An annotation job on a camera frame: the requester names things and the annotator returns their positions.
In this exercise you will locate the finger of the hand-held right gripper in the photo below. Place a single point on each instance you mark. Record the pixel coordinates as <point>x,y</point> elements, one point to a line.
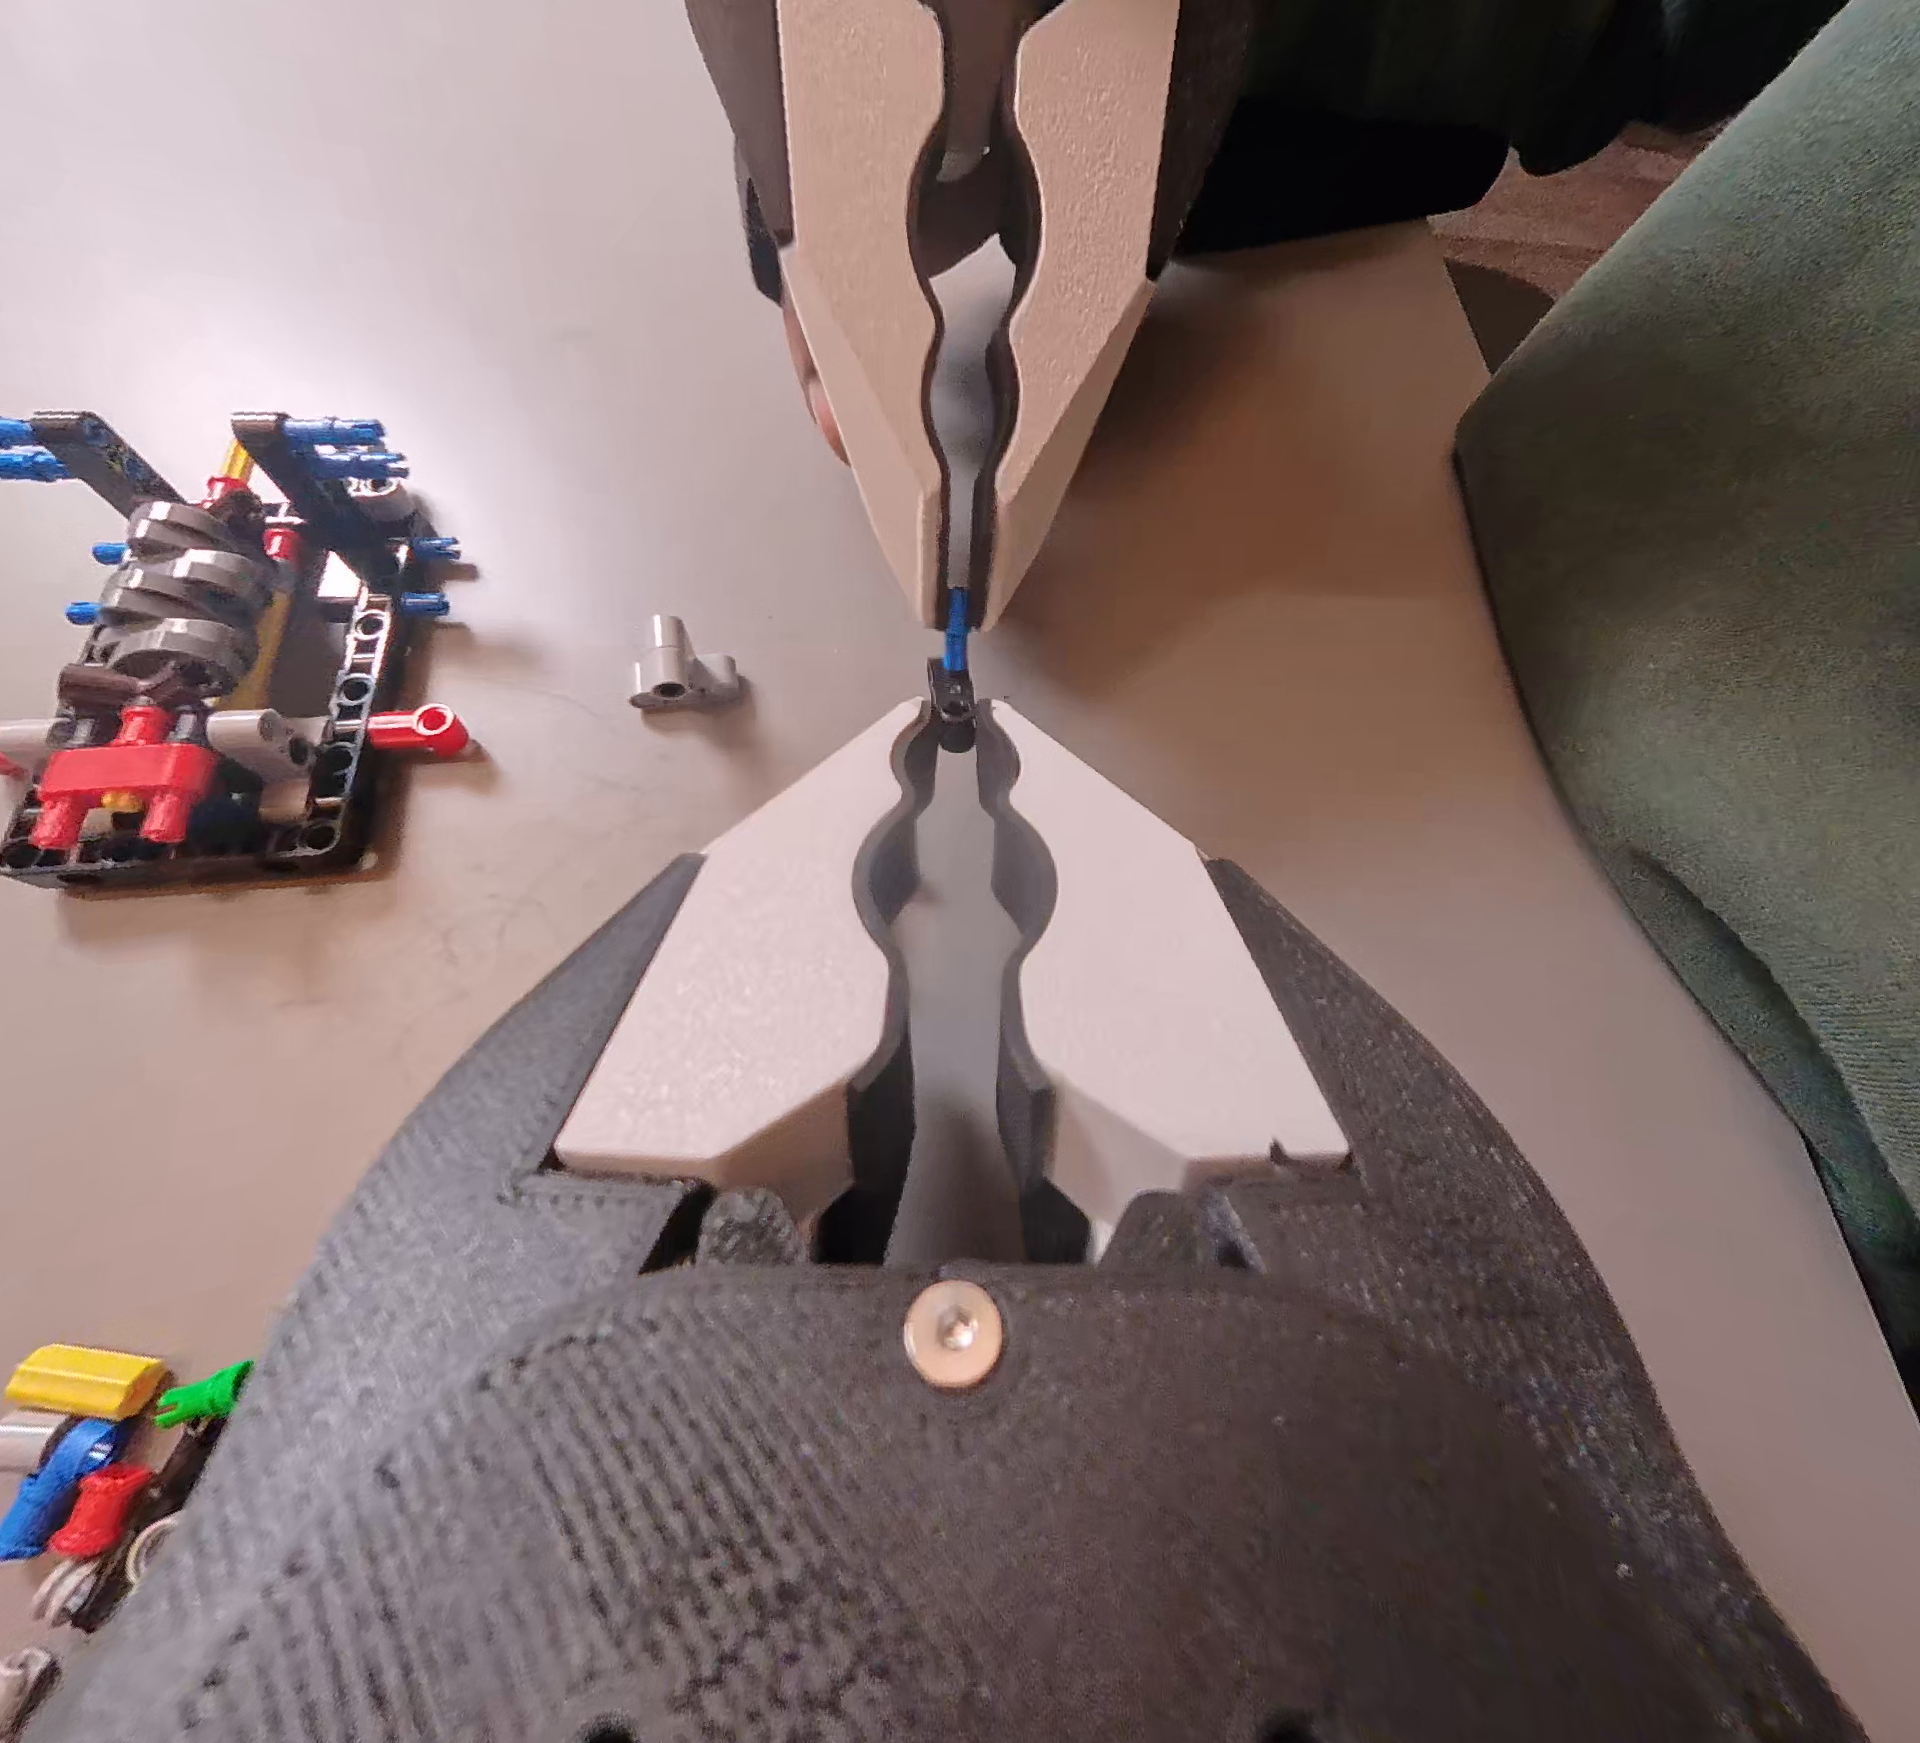
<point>1095,227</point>
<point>855,227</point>

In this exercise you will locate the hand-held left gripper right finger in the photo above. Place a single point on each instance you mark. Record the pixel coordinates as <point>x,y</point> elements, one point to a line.
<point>1185,1008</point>

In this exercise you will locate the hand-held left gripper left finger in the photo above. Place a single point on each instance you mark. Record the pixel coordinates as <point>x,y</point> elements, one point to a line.
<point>706,1008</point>

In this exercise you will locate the black lego connector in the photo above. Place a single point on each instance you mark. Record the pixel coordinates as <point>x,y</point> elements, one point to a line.
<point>953,700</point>

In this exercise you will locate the blue lego pin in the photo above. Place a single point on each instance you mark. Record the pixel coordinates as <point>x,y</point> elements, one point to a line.
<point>957,625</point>

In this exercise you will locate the grey lego connector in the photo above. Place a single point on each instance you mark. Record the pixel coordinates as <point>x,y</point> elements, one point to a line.
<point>667,677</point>

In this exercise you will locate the pile of loose lego pieces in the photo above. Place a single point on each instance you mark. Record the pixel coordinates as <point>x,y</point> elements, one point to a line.
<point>82,1458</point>

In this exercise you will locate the person's right hand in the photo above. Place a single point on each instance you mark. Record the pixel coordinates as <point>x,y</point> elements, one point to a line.
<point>817,399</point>

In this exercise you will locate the black garment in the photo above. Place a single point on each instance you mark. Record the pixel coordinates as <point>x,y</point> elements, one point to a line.
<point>1350,190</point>

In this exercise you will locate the black lego frame assembly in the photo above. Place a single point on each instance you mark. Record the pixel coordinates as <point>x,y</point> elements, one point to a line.
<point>196,618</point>

